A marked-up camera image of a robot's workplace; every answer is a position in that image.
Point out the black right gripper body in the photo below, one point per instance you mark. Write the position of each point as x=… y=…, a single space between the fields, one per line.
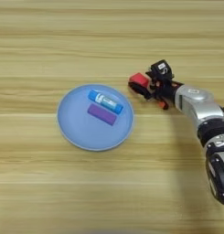
x=165 y=91

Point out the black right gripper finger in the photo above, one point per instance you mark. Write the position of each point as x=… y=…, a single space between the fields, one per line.
x=149 y=75
x=140 y=90

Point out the red cube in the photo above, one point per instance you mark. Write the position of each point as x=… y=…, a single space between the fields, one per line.
x=139 y=79

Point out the orange and black pliers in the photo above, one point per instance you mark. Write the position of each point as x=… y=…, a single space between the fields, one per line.
x=163 y=105

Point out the purple rectangular block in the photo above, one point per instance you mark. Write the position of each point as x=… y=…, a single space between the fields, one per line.
x=101 y=114

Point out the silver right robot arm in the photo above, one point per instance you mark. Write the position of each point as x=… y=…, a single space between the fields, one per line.
x=201 y=109

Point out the black box with white label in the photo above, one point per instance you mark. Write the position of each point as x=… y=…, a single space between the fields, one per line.
x=161 y=69

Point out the blue glue stick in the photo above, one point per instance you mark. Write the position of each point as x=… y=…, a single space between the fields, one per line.
x=105 y=102

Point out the round blue plate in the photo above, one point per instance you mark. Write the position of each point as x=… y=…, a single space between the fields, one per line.
x=83 y=131

